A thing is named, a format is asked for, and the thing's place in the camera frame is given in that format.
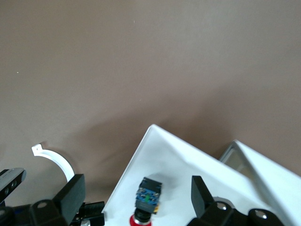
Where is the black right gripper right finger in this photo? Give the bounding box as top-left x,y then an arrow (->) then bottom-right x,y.
188,175 -> 283,226

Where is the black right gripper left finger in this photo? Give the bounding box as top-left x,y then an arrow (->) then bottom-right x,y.
29,173 -> 86,226

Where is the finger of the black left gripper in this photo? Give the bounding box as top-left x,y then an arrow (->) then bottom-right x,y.
70,211 -> 105,226
83,200 -> 105,214

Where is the white cabinet drawer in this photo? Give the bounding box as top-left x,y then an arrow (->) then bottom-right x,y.
103,124 -> 286,226
227,147 -> 252,177

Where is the red push button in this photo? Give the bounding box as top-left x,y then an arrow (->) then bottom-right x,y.
128,176 -> 164,226

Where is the white drawer cabinet housing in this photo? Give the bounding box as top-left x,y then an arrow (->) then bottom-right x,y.
219,139 -> 301,226

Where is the white semicircular plastic bracket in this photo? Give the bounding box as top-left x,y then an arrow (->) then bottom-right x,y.
31,144 -> 76,183

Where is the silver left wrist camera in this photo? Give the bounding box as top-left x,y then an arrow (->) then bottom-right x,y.
0,167 -> 27,206

